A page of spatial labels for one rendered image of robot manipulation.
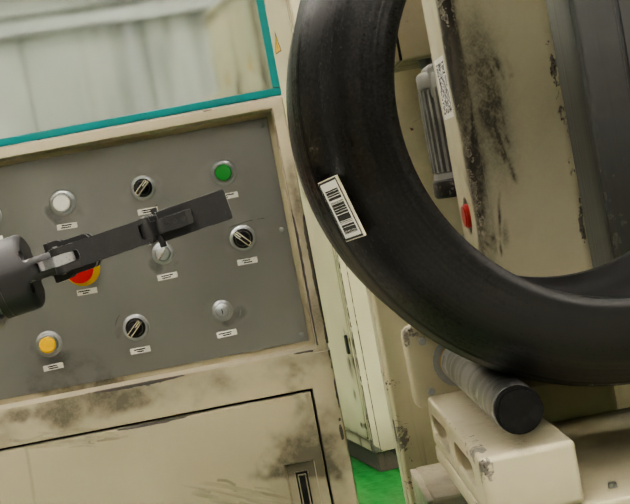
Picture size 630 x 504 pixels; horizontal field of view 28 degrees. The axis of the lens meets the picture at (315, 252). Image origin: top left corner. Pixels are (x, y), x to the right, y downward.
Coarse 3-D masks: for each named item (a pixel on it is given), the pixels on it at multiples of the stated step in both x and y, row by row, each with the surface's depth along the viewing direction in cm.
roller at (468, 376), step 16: (448, 352) 143; (448, 368) 140; (464, 368) 131; (480, 368) 126; (464, 384) 129; (480, 384) 121; (496, 384) 116; (512, 384) 113; (480, 400) 120; (496, 400) 113; (512, 400) 112; (528, 400) 112; (496, 416) 113; (512, 416) 112; (528, 416) 112; (512, 432) 113; (528, 432) 113
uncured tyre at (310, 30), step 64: (320, 0) 113; (384, 0) 110; (320, 64) 112; (384, 64) 110; (320, 128) 113; (384, 128) 111; (320, 192) 115; (384, 192) 111; (384, 256) 113; (448, 256) 112; (448, 320) 114; (512, 320) 112; (576, 320) 112; (576, 384) 119
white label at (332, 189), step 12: (324, 180) 113; (336, 180) 111; (324, 192) 114; (336, 192) 112; (336, 204) 113; (348, 204) 111; (336, 216) 114; (348, 216) 112; (348, 228) 113; (360, 228) 111; (348, 240) 114
